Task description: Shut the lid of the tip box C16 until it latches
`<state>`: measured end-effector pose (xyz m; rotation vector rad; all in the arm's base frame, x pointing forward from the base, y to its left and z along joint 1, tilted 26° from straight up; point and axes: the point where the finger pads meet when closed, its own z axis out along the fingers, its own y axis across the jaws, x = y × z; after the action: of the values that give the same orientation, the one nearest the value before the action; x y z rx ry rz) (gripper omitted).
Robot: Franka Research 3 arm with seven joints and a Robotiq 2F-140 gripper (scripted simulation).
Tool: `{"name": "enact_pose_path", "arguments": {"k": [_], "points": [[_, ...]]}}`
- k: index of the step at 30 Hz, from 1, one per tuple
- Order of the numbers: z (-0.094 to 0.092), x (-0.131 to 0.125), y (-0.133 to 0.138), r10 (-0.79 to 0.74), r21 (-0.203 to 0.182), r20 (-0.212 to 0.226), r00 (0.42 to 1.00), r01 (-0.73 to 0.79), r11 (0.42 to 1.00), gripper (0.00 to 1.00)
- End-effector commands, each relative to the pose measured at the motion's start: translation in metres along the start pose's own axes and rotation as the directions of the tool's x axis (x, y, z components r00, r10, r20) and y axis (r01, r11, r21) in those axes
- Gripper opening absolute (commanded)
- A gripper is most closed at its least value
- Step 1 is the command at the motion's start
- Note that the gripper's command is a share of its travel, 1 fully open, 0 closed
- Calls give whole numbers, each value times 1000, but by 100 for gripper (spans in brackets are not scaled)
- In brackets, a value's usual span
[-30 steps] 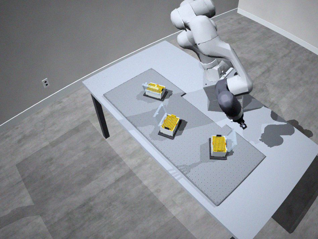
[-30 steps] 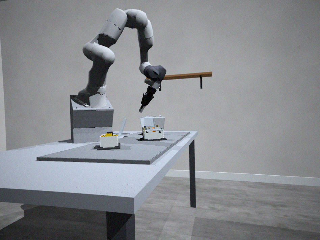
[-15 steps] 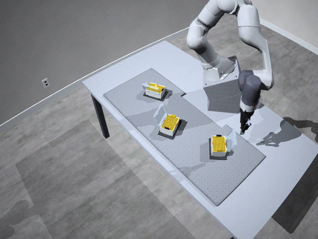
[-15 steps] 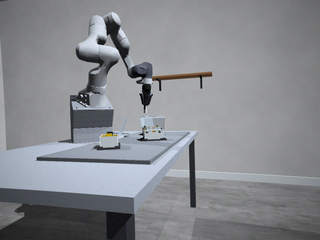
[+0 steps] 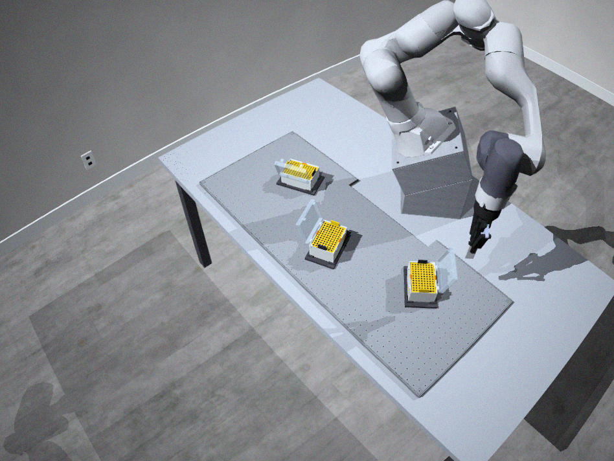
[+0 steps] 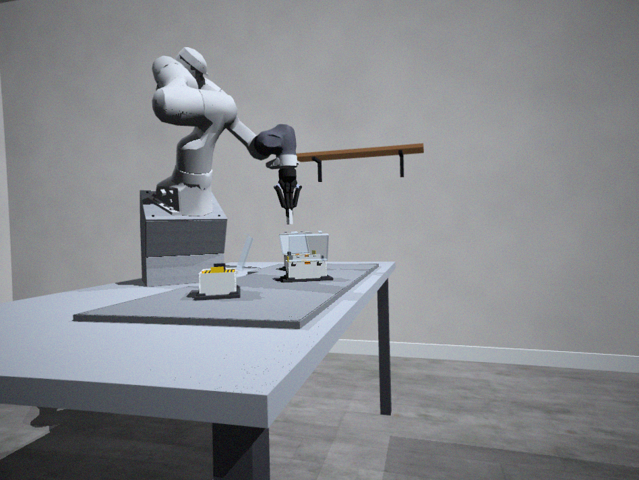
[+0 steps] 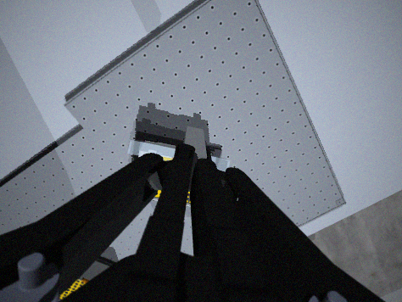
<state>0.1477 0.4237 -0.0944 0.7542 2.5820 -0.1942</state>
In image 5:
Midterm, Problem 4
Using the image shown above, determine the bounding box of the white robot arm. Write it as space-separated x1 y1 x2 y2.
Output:
360 0 546 211

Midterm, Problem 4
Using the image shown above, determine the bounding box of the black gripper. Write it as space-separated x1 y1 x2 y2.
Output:
464 200 502 259

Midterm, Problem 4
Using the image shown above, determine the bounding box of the yellow tip rack insert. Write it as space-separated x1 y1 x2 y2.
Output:
312 220 345 253
286 161 318 179
410 260 436 293

